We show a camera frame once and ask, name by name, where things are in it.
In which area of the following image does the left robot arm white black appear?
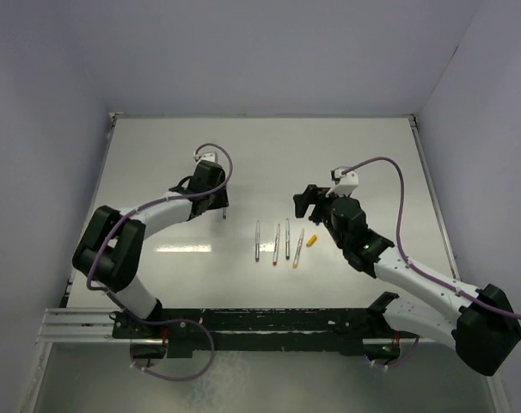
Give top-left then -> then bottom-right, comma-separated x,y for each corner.
72,159 -> 230,337

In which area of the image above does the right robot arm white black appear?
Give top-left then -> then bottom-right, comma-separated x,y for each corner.
293,184 -> 521,376

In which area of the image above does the red marker pen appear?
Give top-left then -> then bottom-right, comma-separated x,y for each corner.
272,223 -> 281,267

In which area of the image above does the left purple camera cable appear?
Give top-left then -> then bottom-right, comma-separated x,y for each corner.
86,144 -> 234,293

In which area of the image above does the yellow pen cap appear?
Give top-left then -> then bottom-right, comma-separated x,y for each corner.
306,235 -> 317,247

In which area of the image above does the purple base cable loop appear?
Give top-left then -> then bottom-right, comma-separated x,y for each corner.
129,323 -> 216,382

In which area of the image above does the aluminium extrusion rail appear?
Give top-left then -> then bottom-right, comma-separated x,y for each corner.
37,308 -> 113,343

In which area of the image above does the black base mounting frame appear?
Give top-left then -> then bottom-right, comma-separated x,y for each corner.
110,293 -> 400,359

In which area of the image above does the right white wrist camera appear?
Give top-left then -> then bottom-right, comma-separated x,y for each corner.
327,167 -> 359,197

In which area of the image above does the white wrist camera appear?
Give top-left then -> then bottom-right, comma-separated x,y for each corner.
327,167 -> 359,197
193,150 -> 218,163

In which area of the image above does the purple marker pen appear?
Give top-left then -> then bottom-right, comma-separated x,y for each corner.
254,220 -> 261,262

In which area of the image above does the blue marker pen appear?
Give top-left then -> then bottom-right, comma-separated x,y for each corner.
285,218 -> 291,261

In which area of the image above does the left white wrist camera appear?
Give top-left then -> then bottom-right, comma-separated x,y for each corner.
193,150 -> 218,163

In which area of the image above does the yellow marker pen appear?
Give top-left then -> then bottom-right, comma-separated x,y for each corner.
292,228 -> 304,269

